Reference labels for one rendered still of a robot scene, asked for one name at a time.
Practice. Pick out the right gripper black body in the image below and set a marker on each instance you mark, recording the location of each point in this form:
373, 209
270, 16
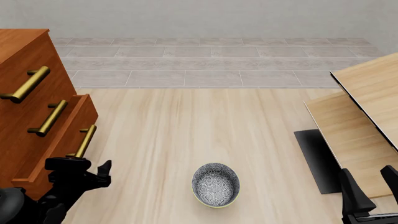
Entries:
370, 218

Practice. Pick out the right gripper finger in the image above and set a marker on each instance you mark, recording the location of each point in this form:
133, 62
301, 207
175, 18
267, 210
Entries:
392, 182
356, 193

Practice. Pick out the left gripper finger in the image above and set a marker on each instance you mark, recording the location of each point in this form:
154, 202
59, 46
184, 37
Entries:
105, 171

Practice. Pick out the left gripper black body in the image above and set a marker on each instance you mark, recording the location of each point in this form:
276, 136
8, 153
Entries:
77, 182

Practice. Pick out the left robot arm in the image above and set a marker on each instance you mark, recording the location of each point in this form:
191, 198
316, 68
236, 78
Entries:
18, 205

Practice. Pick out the red-brown wooden cabinet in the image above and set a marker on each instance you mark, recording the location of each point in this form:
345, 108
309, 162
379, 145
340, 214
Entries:
28, 46

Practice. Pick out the flat black plate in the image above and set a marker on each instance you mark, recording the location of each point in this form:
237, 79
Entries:
317, 161

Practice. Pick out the pale wood two-tier shelf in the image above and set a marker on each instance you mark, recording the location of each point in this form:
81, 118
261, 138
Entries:
357, 130

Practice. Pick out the grey patterned bowl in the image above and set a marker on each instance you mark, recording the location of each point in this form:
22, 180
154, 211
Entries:
215, 186

